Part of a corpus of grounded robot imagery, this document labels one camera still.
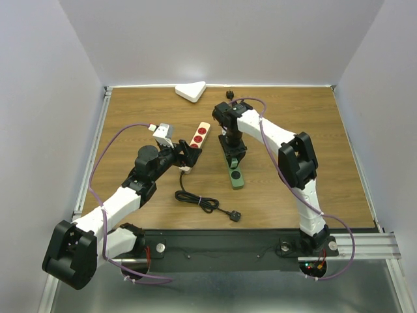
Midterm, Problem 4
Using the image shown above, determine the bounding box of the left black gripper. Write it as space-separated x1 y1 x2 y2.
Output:
151 139 201 182

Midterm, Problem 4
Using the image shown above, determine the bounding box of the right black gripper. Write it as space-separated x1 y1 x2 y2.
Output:
219 130 248 164

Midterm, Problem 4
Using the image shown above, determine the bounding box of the green black power strip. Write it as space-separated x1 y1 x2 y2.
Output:
217 133 245 190

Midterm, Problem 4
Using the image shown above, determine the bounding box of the green charger plug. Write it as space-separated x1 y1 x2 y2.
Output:
230 158 238 169

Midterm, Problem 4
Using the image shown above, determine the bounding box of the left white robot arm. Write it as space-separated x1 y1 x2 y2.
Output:
42 140 202 290

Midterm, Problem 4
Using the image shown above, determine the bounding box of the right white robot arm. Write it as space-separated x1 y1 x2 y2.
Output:
212 100 330 254

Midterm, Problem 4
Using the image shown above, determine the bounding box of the cream red power strip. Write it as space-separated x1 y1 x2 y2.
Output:
178 121 211 174

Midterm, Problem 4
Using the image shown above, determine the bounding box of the white triangular device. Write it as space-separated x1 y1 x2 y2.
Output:
175 81 207 103

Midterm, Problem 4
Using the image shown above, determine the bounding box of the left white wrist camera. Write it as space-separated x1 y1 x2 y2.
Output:
148 123 174 148

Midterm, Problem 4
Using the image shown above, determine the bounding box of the black cord of cream strip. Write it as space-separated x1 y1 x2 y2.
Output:
174 170 243 223

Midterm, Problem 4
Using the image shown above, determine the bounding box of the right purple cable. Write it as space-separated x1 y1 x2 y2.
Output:
233 97 356 282

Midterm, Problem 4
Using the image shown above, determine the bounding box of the purple cable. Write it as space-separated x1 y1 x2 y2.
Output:
233 97 356 282
87 123 173 285

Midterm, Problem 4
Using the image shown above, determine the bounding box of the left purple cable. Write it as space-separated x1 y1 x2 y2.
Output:
87 123 173 285

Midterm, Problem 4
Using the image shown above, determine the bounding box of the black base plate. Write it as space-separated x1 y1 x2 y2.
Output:
107 229 339 274

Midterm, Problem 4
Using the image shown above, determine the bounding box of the aluminium frame rail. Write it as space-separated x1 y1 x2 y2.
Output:
38 86 113 313

